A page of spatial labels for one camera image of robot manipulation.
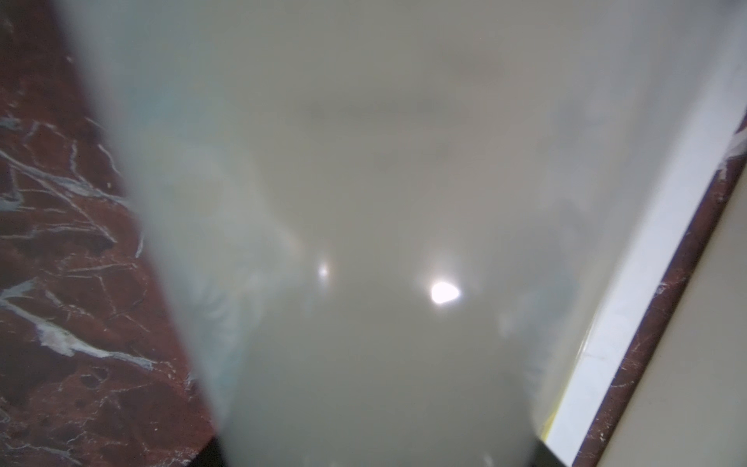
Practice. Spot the white wrap dispenser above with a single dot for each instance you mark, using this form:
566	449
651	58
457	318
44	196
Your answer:
696	156
690	407

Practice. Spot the long plastic wrap roll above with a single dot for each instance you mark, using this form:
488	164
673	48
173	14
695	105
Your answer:
383	227

